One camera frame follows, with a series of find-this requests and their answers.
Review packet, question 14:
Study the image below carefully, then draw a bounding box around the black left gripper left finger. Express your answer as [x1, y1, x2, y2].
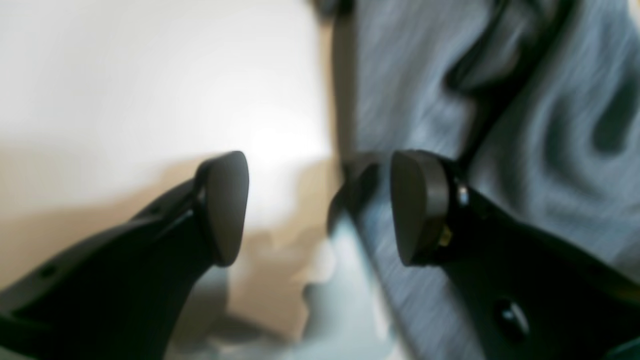
[0, 151, 250, 360]

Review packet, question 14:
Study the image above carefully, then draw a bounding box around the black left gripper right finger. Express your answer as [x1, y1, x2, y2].
[390, 150, 640, 360]

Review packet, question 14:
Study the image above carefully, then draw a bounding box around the grey t-shirt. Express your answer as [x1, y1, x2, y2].
[315, 0, 639, 360]

